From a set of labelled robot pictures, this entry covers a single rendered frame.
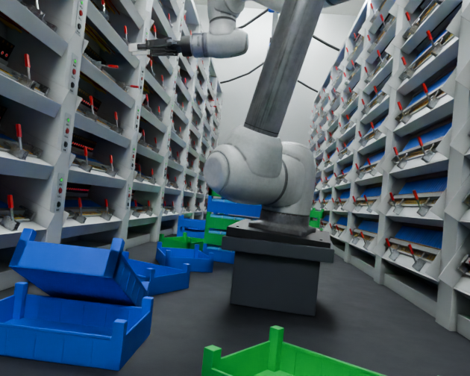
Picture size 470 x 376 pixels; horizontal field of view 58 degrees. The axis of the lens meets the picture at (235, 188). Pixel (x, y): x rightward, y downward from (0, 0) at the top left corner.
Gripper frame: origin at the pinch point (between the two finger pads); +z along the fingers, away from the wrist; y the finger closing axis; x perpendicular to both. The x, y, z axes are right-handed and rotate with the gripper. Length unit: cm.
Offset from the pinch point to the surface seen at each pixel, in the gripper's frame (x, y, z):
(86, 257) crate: 69, 77, -9
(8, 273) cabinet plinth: 76, 42, 28
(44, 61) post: 13.8, 30.6, 21.3
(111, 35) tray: -7.6, -3.9, 11.5
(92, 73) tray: 11.3, 9.5, 14.6
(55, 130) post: 35, 31, 18
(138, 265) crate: 81, 5, 2
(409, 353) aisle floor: 96, 57, -74
